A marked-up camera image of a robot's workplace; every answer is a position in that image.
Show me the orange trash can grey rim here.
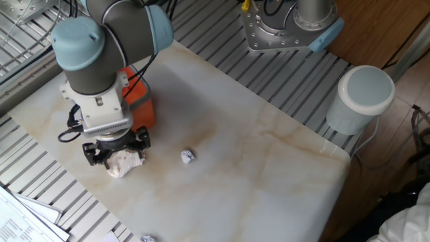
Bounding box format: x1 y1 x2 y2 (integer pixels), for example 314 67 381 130
119 65 156 132

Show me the large white tissue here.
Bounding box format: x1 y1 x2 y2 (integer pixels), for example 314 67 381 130
105 149 146 179

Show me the tiny crumpled paper ball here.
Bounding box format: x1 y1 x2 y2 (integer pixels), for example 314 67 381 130
180 149 196 165

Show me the perforated metal plate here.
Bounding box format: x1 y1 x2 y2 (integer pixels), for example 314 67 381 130
0 0 60 26

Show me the white speaker cable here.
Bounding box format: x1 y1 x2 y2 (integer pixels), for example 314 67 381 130
351 116 380 169

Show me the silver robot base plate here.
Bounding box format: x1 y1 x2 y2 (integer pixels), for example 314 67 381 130
240 0 323 53

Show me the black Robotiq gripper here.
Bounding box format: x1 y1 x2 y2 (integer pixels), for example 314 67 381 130
82 126 152 169

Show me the white cylindrical speaker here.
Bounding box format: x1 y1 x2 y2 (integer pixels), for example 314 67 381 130
325 65 396 136

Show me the grey cable bundle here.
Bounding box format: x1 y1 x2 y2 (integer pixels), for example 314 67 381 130
411 104 430 175

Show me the aluminium frame post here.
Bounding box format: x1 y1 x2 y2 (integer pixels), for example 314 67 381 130
389 19 430 83

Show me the black gripper cable bundle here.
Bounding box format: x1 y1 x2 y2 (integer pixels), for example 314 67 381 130
56 0 179 144

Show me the single printed paper sheet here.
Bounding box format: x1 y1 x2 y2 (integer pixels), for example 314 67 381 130
99 230 122 242

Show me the white marble board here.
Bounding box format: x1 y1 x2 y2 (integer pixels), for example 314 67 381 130
8 40 352 242

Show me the stack of printed papers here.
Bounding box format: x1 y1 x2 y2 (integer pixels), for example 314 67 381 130
0 186 71 242

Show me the white cloth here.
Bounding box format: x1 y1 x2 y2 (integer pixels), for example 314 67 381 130
365 183 430 242

